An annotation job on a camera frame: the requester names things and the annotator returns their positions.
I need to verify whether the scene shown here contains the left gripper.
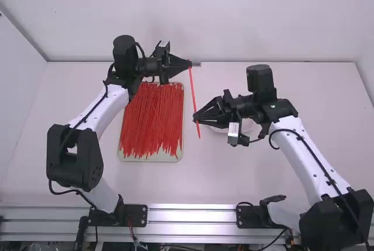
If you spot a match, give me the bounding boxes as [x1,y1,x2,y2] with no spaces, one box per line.
[158,53,192,85]

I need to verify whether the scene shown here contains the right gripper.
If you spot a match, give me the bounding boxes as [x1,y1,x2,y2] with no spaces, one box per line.
[193,88,244,131]

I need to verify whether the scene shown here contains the orange cable tie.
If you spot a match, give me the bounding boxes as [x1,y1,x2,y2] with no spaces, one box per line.
[188,59,202,140]

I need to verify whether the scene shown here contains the white dish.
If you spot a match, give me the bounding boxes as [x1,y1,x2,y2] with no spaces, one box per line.
[203,118,255,137]

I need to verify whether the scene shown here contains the pale tray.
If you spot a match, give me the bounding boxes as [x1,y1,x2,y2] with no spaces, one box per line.
[117,81,186,163]

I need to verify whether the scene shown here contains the silver rails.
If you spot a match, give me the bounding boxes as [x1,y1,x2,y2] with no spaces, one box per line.
[0,194,303,245]

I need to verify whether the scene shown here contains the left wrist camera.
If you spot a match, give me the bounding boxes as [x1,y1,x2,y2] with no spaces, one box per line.
[157,40,171,56]

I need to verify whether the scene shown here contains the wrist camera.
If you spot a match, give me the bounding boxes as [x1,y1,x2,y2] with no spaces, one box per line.
[227,121,251,148]
[157,40,171,56]

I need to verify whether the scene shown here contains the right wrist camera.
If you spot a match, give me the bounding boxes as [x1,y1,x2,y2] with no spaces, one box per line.
[227,121,251,148]

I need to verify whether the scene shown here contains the row of orange cable ties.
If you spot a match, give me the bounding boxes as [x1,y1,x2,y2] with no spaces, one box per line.
[120,82,185,160]

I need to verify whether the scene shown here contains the red wire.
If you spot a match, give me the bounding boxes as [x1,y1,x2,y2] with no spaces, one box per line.
[127,218,138,245]

